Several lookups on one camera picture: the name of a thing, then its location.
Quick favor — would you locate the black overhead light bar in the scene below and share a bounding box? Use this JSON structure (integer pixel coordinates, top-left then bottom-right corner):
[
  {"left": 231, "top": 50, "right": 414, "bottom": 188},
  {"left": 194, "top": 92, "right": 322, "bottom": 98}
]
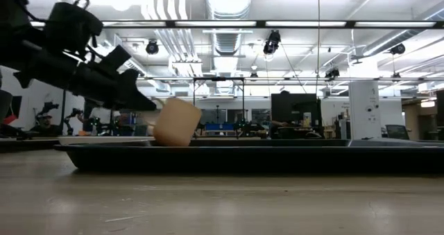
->
[{"left": 29, "top": 19, "right": 444, "bottom": 31}]

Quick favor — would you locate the black computer monitor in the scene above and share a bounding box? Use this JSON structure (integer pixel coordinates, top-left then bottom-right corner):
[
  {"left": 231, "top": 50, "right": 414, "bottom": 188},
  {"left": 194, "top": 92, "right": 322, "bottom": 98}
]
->
[{"left": 271, "top": 92, "right": 323, "bottom": 139}]

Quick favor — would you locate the orange mug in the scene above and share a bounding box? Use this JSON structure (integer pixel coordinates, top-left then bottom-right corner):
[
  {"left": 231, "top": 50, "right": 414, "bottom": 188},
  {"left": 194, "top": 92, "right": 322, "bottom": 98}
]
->
[{"left": 151, "top": 96, "right": 203, "bottom": 148}]

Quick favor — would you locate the black background station frame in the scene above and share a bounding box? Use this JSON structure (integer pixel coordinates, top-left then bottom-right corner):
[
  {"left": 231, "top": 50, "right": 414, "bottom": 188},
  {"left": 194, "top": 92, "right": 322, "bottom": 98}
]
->
[{"left": 191, "top": 76, "right": 246, "bottom": 139}]

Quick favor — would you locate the white pillar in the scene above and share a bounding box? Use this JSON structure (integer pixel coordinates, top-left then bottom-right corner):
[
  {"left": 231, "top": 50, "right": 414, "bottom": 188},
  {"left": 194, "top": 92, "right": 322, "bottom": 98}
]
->
[{"left": 348, "top": 80, "right": 383, "bottom": 141}]

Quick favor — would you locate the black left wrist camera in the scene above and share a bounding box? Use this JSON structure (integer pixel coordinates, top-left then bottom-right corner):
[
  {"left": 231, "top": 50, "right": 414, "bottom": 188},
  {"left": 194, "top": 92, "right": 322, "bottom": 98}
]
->
[{"left": 43, "top": 0, "right": 105, "bottom": 58}]

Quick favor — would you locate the person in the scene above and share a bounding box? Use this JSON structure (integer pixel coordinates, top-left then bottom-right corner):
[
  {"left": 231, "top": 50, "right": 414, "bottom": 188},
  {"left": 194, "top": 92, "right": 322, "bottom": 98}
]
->
[
  {"left": 29, "top": 113, "right": 62, "bottom": 137},
  {"left": 87, "top": 105, "right": 121, "bottom": 136}
]

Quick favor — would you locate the black serving tray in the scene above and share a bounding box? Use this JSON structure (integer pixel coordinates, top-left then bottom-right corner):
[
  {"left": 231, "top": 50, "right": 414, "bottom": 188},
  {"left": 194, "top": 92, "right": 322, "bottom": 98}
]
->
[{"left": 53, "top": 139, "right": 444, "bottom": 175}]

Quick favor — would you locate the black aluminium table frame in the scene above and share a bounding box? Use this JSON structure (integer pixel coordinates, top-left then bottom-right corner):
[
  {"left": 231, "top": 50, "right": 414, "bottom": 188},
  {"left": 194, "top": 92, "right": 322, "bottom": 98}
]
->
[{"left": 0, "top": 137, "right": 60, "bottom": 153}]

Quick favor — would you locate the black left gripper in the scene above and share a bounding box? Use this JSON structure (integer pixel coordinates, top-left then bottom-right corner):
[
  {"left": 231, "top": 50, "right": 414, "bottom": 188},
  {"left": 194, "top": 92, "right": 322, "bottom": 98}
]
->
[{"left": 12, "top": 43, "right": 157, "bottom": 112}]

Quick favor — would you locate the blue background table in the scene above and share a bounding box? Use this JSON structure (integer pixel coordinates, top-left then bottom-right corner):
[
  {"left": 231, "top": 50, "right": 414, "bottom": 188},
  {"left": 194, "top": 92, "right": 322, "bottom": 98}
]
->
[{"left": 204, "top": 122, "right": 238, "bottom": 132}]

